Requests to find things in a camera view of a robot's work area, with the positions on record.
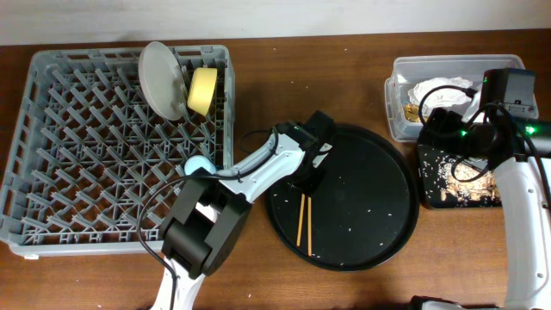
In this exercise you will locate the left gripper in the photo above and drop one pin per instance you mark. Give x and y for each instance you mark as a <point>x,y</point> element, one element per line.
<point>312,187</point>

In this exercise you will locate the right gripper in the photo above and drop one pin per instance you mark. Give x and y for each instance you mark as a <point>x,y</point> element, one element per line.
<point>439,123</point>

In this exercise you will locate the wooden chopstick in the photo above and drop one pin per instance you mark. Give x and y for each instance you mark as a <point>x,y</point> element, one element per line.
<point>300,219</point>
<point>309,226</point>

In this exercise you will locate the white paper napkin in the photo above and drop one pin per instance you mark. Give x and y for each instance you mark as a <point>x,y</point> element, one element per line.
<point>445,98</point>

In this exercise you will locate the gold snack wrapper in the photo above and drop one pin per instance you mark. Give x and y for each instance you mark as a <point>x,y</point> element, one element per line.
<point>411,112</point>

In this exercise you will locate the food scraps and rice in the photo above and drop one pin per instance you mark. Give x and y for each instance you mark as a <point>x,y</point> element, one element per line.
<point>444,190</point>

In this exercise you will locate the light blue plastic cup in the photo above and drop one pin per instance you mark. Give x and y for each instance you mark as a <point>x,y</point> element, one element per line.
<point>197,162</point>

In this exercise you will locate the yellow bowl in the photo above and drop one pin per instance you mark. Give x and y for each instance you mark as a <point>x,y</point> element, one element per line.
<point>201,92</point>

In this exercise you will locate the grey round plate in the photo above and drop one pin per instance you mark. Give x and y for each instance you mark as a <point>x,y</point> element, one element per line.
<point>161,80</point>

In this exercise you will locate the pink plastic cup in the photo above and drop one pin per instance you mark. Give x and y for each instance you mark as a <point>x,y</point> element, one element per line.
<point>209,212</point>

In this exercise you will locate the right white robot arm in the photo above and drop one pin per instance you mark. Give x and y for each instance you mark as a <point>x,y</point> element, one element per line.
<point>516,147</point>

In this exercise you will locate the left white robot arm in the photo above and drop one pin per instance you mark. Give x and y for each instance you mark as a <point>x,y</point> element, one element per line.
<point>194,247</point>

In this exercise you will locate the clear plastic waste bin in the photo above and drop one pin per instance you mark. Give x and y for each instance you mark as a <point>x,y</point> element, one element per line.
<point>410,71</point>

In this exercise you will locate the black rectangular waste tray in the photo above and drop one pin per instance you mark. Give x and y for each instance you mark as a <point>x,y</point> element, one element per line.
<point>430,152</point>

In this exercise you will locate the grey dishwasher rack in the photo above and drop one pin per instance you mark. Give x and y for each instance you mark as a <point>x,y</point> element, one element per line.
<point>91,168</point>

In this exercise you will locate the round black serving tray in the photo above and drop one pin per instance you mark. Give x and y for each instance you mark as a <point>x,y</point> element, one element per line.
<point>363,212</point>

